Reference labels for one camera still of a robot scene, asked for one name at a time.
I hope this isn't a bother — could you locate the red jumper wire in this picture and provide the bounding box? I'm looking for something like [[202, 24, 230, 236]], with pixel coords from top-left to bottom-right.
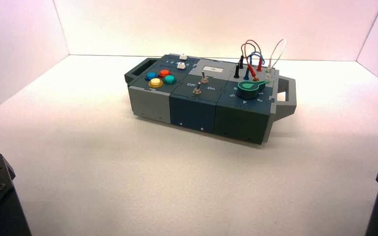
[[244, 39, 263, 82]]

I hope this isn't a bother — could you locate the grey and teal control box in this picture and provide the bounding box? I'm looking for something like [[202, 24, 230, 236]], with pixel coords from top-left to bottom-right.
[[124, 54, 297, 145]]

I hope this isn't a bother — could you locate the green rotary knob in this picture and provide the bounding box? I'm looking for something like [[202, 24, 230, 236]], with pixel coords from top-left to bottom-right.
[[236, 80, 270, 100]]

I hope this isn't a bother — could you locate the black jumper wire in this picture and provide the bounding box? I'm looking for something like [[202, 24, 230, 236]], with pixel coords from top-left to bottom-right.
[[233, 43, 253, 80]]

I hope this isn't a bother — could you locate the white jumper wire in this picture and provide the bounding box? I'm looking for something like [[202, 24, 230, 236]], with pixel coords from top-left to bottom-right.
[[265, 39, 287, 82]]

